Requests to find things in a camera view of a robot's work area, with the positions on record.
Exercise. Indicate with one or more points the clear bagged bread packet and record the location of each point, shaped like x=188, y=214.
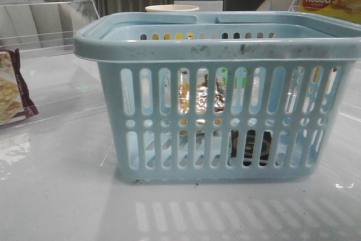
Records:
x=201, y=93

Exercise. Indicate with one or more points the dark tissue pack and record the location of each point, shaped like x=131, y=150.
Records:
x=249, y=146

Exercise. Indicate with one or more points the light blue plastic basket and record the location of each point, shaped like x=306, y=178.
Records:
x=286, y=73

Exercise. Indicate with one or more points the cream paper cup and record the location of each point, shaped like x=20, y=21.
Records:
x=172, y=8

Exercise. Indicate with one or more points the clear acrylic left shelf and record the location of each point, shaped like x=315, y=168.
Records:
x=43, y=27

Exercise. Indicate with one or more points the maroon cracker snack packet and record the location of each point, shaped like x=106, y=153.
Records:
x=16, y=104

